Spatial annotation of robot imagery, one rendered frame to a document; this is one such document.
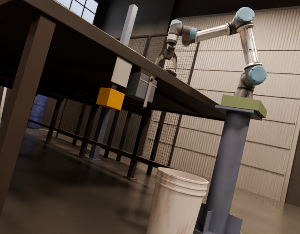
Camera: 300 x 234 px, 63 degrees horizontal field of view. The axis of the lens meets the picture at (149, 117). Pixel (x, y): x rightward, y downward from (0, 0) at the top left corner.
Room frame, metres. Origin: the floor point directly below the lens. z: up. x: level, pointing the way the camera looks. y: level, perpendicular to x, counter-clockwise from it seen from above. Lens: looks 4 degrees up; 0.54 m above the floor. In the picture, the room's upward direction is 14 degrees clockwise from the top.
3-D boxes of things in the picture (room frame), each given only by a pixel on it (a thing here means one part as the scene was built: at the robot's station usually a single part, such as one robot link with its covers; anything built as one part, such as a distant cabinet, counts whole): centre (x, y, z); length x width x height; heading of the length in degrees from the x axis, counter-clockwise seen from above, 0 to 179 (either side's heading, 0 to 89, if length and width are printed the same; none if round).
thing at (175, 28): (1.69, -0.02, 1.31); 0.09 x 0.08 x 0.11; 87
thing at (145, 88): (1.27, 0.08, 0.77); 0.14 x 0.11 x 0.18; 140
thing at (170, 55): (1.70, -0.02, 1.15); 0.09 x 0.08 x 0.12; 4
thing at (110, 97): (1.13, 0.20, 0.74); 0.09 x 0.08 x 0.24; 140
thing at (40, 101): (6.22, 2.92, 0.46); 0.59 x 0.59 x 0.92
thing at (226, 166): (1.79, -0.63, 0.44); 0.38 x 0.38 x 0.87; 53
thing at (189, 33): (1.70, -0.12, 1.31); 0.11 x 0.11 x 0.08; 87
